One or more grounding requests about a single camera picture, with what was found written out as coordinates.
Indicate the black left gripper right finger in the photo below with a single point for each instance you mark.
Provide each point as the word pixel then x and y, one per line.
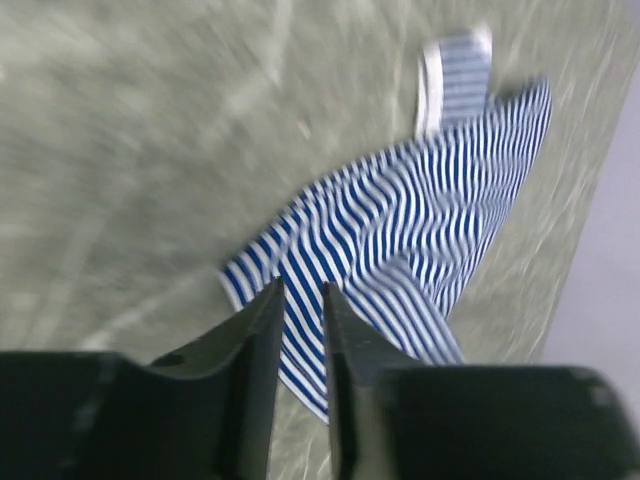
pixel 391 417

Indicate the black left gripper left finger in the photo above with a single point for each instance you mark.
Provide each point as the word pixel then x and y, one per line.
pixel 202 411

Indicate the blue white striped tank top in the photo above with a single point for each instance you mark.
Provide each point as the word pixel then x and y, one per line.
pixel 401 231

